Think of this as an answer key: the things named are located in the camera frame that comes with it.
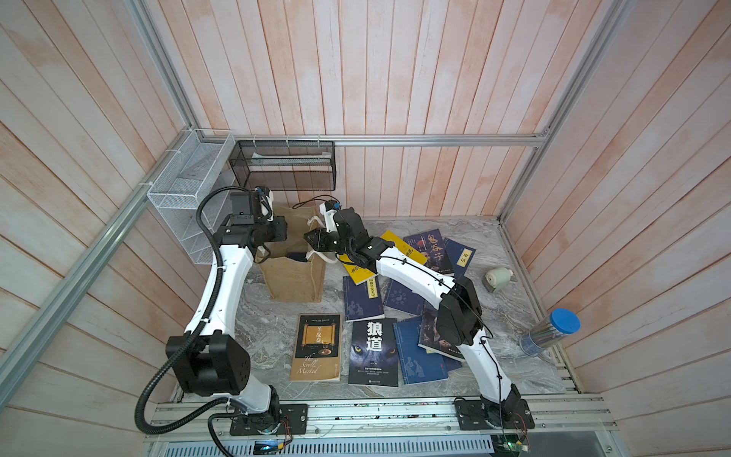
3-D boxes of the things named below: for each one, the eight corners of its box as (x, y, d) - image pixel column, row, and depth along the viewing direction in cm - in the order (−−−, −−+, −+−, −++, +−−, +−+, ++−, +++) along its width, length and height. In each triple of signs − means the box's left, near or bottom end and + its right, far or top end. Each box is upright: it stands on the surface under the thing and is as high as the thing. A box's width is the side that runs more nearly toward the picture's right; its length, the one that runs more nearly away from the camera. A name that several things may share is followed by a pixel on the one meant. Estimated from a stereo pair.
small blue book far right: (452, 277, 104) (454, 274, 103) (443, 241, 115) (445, 238, 114) (481, 277, 104) (483, 274, 103) (470, 241, 115) (471, 238, 114)
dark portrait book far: (428, 281, 103) (430, 275, 100) (405, 242, 115) (406, 236, 112) (460, 271, 106) (463, 265, 103) (435, 234, 118) (437, 228, 115)
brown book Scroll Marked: (290, 381, 81) (289, 379, 80) (300, 316, 94) (299, 313, 93) (339, 381, 81) (339, 379, 80) (342, 316, 94) (342, 313, 93)
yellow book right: (419, 267, 107) (420, 262, 105) (382, 238, 116) (383, 233, 114) (426, 262, 109) (427, 257, 106) (389, 233, 118) (390, 228, 116)
